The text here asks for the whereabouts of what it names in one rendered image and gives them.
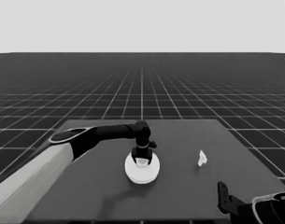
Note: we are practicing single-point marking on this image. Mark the large thick white disc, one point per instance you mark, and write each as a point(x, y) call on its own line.
point(139, 175)

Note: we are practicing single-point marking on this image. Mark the small white T-shaped piece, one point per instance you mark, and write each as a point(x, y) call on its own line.
point(202, 158)

